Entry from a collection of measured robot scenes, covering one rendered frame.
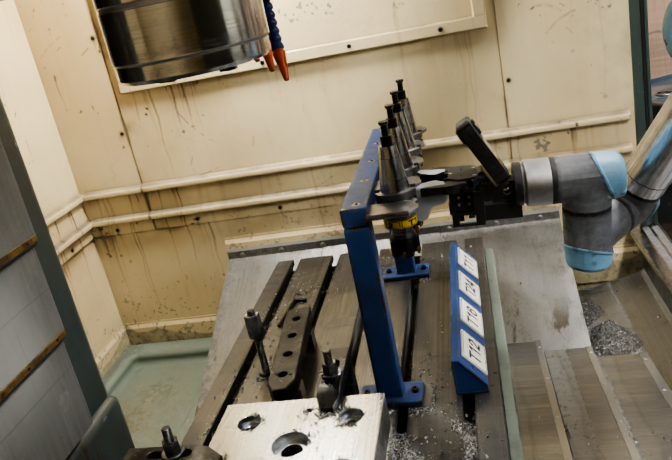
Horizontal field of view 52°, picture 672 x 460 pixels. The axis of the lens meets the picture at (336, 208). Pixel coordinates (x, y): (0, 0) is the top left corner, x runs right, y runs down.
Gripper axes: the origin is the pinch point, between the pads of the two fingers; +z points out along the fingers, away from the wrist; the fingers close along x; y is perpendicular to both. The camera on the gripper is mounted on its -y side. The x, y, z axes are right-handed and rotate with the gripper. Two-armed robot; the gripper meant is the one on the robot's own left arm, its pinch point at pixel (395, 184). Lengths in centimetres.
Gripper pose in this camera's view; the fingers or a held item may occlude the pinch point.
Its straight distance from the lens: 113.2
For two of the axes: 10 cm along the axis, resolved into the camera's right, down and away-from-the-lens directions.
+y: 1.6, 9.3, 3.3
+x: 1.5, -3.5, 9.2
